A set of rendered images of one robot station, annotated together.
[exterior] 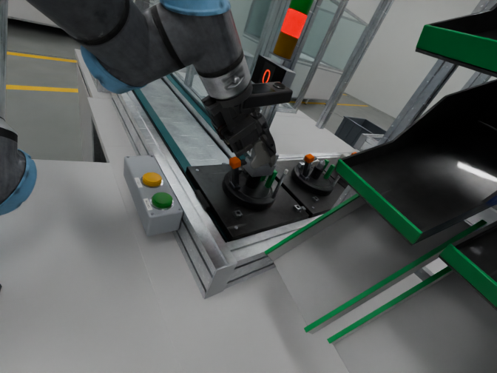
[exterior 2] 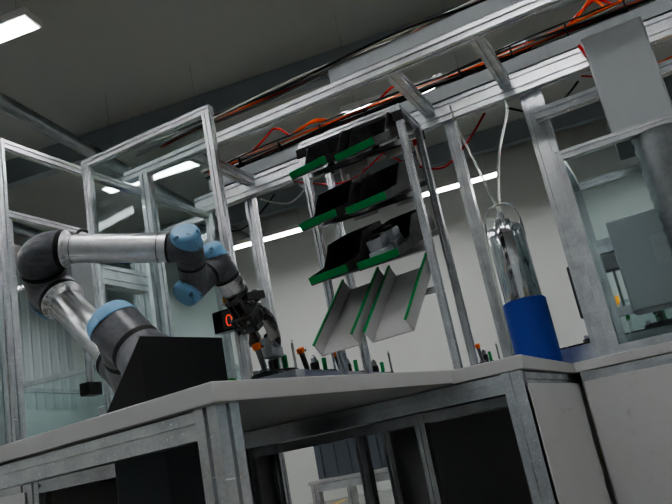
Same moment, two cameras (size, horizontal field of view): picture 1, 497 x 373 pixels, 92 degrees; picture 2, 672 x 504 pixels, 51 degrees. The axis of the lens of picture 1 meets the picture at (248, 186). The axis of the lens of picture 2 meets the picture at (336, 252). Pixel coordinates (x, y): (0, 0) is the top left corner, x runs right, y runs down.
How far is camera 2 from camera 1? 1.68 m
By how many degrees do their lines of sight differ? 53
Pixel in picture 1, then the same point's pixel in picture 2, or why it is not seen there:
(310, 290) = (347, 340)
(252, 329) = not seen: hidden behind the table
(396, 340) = (389, 319)
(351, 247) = (350, 319)
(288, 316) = not seen: hidden behind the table
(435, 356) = (402, 308)
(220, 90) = (236, 287)
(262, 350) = not seen: hidden behind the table
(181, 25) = (216, 261)
